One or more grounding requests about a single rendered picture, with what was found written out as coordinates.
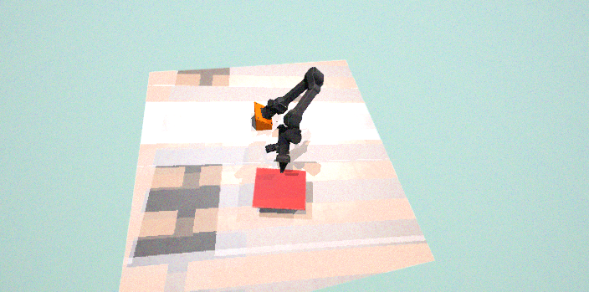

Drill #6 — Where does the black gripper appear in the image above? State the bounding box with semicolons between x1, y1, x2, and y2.
276;140;290;173

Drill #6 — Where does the red lid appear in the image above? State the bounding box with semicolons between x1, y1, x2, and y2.
253;167;306;210

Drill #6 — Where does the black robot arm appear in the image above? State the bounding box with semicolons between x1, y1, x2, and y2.
260;67;324;153

